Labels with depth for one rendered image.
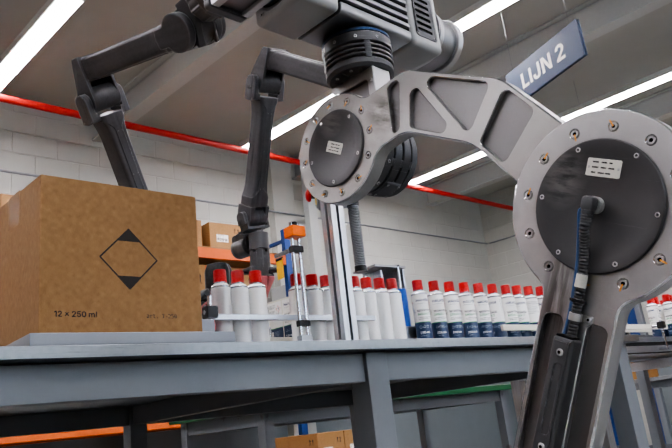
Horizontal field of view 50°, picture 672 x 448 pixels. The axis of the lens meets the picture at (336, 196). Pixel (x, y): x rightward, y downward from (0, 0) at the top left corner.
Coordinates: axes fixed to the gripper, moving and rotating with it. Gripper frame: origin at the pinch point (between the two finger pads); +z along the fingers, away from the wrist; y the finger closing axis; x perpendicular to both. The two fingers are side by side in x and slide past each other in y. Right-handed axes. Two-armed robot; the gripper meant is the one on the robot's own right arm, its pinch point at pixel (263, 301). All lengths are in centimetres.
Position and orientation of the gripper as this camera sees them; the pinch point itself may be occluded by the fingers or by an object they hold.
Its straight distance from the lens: 202.7
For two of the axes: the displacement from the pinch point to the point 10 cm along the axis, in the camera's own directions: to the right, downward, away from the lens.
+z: 1.1, 9.5, -3.1
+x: 6.3, -3.0, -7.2
